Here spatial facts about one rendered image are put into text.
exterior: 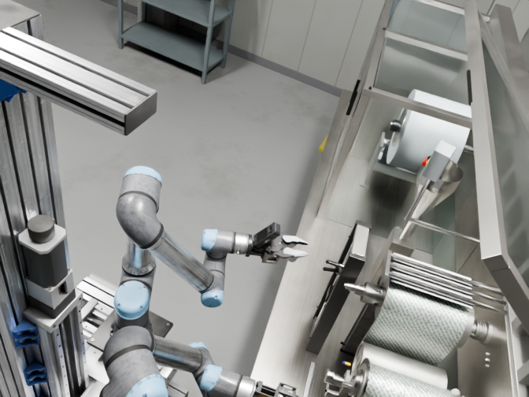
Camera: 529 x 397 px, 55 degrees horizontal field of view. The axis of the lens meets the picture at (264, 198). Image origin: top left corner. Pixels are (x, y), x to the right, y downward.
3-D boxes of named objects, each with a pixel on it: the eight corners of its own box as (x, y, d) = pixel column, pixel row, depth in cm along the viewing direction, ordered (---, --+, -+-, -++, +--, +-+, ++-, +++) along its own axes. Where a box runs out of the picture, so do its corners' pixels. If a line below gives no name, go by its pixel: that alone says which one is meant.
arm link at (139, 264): (117, 300, 183) (115, 191, 146) (124, 267, 193) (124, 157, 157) (151, 303, 184) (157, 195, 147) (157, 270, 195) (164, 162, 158)
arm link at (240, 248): (236, 227, 173) (234, 247, 168) (249, 228, 173) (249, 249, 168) (233, 239, 179) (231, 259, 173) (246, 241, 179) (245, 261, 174)
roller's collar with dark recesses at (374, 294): (361, 289, 158) (368, 276, 153) (379, 295, 157) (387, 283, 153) (358, 306, 153) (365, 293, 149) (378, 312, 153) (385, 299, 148)
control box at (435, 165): (423, 162, 159) (436, 137, 153) (442, 172, 158) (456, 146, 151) (416, 172, 155) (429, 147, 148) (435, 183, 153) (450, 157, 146)
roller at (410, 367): (353, 354, 162) (365, 333, 154) (430, 380, 161) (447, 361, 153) (348, 387, 154) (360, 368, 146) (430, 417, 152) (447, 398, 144)
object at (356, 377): (356, 362, 142) (356, 381, 135) (364, 365, 142) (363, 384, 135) (348, 381, 145) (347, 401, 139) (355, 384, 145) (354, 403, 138)
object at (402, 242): (366, 262, 222) (417, 163, 183) (397, 272, 221) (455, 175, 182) (362, 287, 211) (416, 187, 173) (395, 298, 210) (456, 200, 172)
